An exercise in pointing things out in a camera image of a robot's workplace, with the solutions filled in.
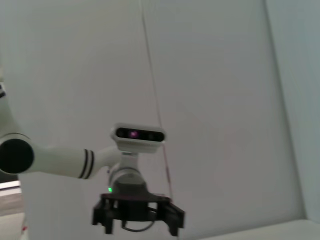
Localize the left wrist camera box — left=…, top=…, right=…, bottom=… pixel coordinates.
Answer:
left=110, top=122, right=167, bottom=154

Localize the left gripper grey cable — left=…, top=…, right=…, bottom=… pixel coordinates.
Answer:
left=121, top=216, right=156, bottom=232

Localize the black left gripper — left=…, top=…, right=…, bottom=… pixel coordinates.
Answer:
left=92, top=182, right=186, bottom=237

